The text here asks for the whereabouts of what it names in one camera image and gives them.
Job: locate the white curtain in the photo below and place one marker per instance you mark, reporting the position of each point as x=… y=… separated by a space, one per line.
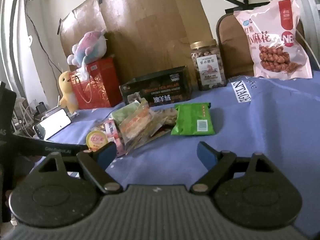
x=12 y=30

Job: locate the black cardboard box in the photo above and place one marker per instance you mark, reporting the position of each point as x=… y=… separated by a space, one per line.
x=160 y=85

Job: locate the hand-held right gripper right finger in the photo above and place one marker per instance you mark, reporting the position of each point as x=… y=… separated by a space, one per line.
x=206 y=155

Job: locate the pale green snack packet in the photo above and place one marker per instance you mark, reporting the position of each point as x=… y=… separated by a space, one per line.
x=122 y=113

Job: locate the brown rounded board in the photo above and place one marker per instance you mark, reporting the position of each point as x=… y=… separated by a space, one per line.
x=232 y=47

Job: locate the red box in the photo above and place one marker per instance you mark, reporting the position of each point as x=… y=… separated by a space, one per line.
x=100 y=85

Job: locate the blue blanket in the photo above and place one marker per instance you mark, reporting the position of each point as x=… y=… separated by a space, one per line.
x=250 y=130

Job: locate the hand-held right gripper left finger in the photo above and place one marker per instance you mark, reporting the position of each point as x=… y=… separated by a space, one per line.
x=107 y=153

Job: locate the smartphone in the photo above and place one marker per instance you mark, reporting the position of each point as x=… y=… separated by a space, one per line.
x=52 y=123

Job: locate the black tape cross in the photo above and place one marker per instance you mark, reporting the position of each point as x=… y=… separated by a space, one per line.
x=240 y=3

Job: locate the yellow plush duck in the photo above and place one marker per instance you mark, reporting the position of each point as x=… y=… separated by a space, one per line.
x=67 y=90

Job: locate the clear packet of biscuits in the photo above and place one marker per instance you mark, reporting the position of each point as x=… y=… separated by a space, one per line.
x=168 y=116

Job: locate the orange clear snack packet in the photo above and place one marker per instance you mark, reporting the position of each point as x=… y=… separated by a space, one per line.
x=136 y=126

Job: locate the pink and blue plush toy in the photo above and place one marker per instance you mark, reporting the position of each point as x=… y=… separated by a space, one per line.
x=92 y=45

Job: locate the large pink snack bag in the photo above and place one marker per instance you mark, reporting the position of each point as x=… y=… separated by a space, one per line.
x=275 y=42

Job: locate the large wooden board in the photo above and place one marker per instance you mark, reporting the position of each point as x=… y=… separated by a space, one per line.
x=150 y=30

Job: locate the small jelly cup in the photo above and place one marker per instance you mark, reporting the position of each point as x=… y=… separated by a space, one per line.
x=96 y=140

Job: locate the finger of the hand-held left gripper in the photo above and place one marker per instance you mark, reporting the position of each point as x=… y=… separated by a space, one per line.
x=75 y=147

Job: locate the clear jar of nuts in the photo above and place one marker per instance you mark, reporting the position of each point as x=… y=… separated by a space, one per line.
x=207 y=65

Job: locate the small pink snack packet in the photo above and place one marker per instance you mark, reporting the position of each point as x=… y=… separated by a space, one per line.
x=112 y=130

